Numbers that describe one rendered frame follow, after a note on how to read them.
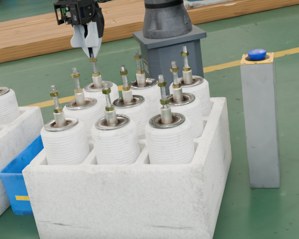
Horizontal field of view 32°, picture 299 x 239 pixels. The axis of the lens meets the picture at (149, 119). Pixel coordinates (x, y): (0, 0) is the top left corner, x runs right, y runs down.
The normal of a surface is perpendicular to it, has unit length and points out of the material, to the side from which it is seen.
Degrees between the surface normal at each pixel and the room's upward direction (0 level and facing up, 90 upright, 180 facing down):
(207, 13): 90
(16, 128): 90
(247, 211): 0
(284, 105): 0
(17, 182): 92
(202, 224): 90
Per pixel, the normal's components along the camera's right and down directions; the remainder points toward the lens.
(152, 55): -0.52, 0.40
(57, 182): -0.25, 0.40
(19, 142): 0.95, -0.01
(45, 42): 0.23, 0.34
